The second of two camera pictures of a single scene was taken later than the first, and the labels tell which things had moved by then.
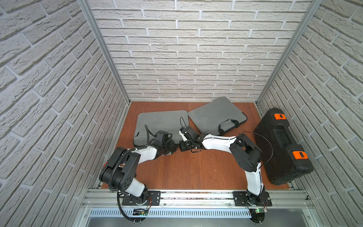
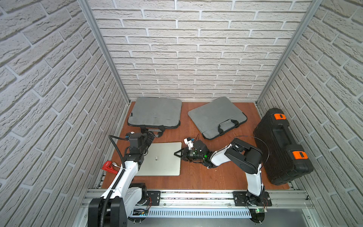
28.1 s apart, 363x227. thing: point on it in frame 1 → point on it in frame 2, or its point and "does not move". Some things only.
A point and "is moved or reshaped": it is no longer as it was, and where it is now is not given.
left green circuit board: x=142 y=212 does not move
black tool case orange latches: x=285 y=161 does not move
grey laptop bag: x=171 y=121 is moved or reshaped
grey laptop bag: x=217 y=117 does not move
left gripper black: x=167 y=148 → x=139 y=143
